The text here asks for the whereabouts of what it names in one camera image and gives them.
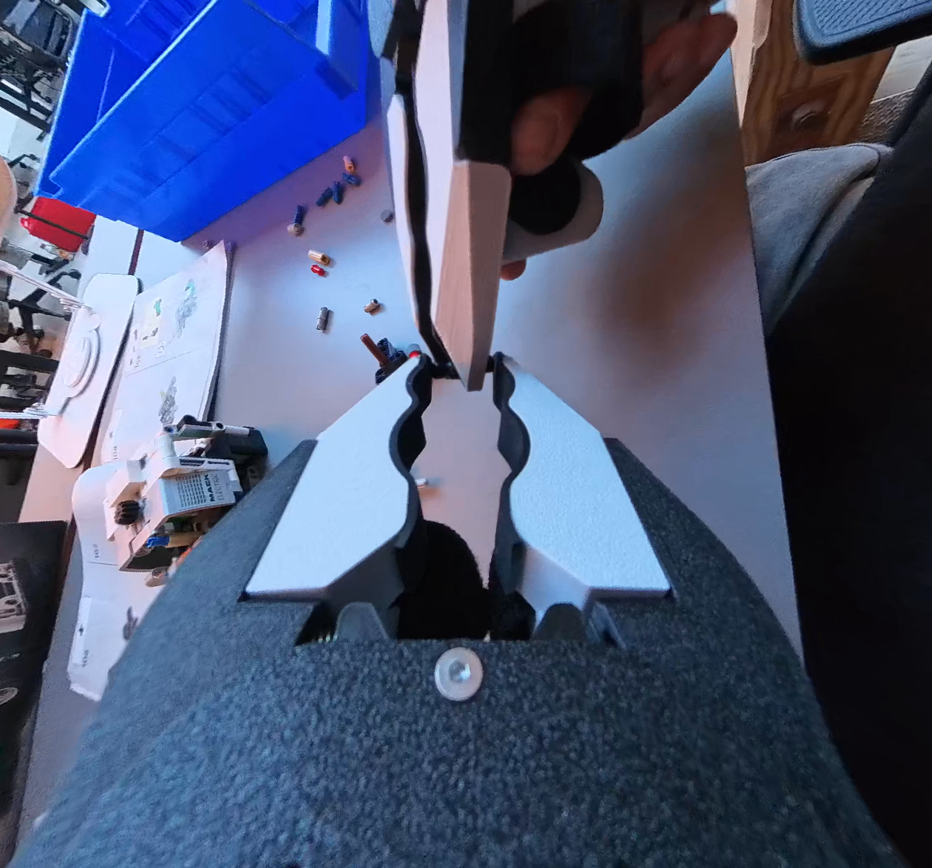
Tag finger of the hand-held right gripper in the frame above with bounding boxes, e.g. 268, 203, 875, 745
414, 0, 515, 392
384, 93, 458, 379

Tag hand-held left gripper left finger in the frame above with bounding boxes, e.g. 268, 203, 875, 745
244, 353, 434, 603

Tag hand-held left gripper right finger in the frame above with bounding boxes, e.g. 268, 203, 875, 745
494, 353, 672, 612

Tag black lego beam assembly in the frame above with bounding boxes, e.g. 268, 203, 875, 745
360, 333, 461, 491

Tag scattered small lego pins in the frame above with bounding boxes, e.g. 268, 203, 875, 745
287, 155, 398, 334

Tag white lego truck model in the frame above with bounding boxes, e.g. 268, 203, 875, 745
105, 415, 269, 587

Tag lego instruction booklet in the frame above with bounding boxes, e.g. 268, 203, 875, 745
109, 241, 235, 447

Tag black lego set box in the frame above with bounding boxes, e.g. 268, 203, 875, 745
0, 521, 70, 811

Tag person's right hand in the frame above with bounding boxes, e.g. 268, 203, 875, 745
502, 0, 783, 281

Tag white paper sheet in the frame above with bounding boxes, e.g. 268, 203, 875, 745
67, 466, 219, 702

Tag black office chair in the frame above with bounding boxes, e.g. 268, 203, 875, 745
765, 82, 932, 868

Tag wooden table leg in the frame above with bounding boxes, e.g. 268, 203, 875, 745
732, 0, 897, 166

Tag person's grey trouser leg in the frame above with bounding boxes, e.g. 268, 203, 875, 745
744, 144, 893, 334

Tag red plastic container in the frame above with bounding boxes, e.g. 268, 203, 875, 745
20, 196, 97, 258

